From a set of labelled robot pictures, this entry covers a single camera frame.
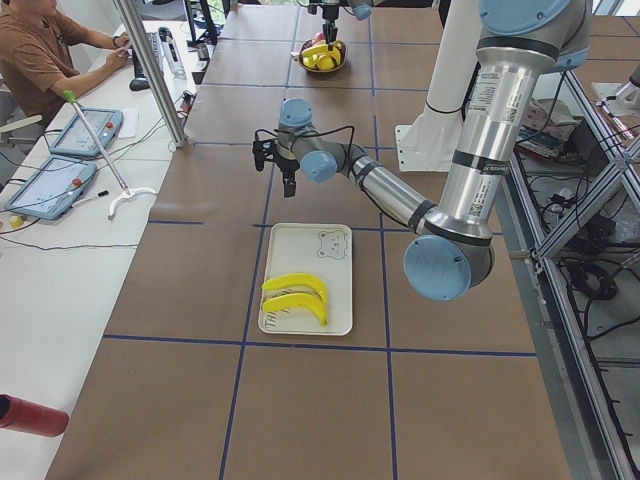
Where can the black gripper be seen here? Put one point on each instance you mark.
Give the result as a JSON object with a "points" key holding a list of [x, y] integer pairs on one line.
{"points": [[287, 166], [329, 12]]}

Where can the yellow banana moved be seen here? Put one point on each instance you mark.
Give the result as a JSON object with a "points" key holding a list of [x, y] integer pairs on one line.
{"points": [[298, 300], [313, 285]]}

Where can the brown woven fruit basket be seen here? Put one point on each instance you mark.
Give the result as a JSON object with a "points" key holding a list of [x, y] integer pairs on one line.
{"points": [[309, 64]]}

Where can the yellow lemon in basket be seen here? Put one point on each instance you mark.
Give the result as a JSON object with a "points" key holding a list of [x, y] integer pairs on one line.
{"points": [[325, 62]]}

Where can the yellow banana in basket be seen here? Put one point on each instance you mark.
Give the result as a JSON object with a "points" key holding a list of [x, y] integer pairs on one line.
{"points": [[315, 51]]}

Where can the white rectangular bear plate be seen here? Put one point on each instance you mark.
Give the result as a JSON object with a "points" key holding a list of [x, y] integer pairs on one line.
{"points": [[323, 250]]}

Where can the metal cup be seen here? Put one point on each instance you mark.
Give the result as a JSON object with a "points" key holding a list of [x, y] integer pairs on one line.
{"points": [[202, 51]]}

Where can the white paper sheet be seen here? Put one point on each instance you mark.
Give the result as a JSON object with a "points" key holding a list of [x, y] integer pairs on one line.
{"points": [[130, 123]]}

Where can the black computer mouse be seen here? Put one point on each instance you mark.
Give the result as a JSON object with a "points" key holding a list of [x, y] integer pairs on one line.
{"points": [[138, 84]]}

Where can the lower blue teach pendant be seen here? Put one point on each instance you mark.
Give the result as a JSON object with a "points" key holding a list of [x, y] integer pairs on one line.
{"points": [[53, 188]]}

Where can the stack of books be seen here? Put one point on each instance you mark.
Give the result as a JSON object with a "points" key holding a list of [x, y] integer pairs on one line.
{"points": [[547, 127]]}

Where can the seated person brown shirt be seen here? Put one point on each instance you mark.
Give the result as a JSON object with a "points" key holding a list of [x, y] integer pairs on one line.
{"points": [[36, 63]]}

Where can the small yellow tape roll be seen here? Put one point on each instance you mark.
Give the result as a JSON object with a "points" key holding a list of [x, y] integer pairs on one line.
{"points": [[16, 221]]}

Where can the red cylinder bottle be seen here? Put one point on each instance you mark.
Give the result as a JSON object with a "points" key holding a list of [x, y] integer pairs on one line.
{"points": [[27, 417]]}

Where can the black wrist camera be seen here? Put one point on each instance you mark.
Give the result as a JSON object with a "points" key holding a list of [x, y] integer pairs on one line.
{"points": [[263, 151]]}

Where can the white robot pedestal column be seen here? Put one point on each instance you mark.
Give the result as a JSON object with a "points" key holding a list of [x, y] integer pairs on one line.
{"points": [[428, 144]]}

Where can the aluminium frame post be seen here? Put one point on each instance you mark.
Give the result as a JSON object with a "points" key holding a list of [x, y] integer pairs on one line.
{"points": [[132, 22]]}

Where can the aluminium side table frame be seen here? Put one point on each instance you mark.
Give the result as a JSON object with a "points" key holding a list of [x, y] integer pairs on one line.
{"points": [[573, 219]]}

